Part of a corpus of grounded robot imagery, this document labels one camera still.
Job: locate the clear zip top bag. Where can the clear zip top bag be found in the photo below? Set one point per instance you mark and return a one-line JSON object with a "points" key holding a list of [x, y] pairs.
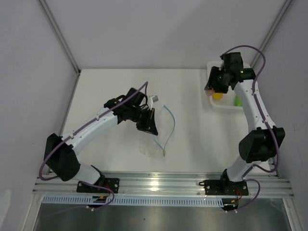
{"points": [[156, 146]]}

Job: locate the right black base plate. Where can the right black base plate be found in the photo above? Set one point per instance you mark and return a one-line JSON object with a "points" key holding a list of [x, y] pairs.
{"points": [[218, 187]]}

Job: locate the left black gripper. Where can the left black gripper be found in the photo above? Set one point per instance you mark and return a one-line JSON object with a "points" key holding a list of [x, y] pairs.
{"points": [[148, 125]]}

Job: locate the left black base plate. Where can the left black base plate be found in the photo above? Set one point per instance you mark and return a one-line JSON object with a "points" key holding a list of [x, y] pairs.
{"points": [[102, 185]]}

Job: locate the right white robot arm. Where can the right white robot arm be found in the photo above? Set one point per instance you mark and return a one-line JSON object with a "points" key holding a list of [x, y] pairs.
{"points": [[264, 138]]}

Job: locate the right aluminium frame post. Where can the right aluminium frame post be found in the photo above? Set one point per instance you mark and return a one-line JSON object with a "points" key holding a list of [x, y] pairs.
{"points": [[275, 25]]}

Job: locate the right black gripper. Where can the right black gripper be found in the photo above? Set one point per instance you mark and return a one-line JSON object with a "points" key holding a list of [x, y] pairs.
{"points": [[211, 83]]}

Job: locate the left aluminium frame post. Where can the left aluminium frame post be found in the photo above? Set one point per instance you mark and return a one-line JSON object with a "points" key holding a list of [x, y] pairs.
{"points": [[58, 34]]}

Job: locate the pink toy egg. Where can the pink toy egg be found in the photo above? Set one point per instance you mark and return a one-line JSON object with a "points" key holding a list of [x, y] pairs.
{"points": [[209, 92]]}

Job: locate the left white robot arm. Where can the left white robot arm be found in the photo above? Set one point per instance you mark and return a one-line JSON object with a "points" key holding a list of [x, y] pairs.
{"points": [[62, 150]]}

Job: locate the yellow toy fruit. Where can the yellow toy fruit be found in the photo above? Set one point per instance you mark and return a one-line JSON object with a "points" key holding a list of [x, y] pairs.
{"points": [[217, 96]]}

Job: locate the aluminium frame post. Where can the aluminium frame post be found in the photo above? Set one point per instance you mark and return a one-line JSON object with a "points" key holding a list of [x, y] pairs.
{"points": [[58, 34], [275, 25]]}

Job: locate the white slotted cable duct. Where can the white slotted cable duct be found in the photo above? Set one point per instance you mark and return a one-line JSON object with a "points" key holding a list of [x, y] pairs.
{"points": [[133, 200]]}

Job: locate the aluminium rail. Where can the aluminium rail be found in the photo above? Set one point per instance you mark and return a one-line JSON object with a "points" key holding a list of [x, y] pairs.
{"points": [[171, 185]]}

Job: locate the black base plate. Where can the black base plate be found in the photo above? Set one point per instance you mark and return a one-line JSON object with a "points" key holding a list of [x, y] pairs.
{"points": [[102, 185], [218, 187]]}

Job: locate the white plastic basket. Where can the white plastic basket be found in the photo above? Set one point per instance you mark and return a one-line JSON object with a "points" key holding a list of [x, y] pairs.
{"points": [[227, 102]]}

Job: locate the green toy vegetable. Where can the green toy vegetable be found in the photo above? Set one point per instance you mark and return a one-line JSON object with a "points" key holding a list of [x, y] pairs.
{"points": [[237, 102]]}

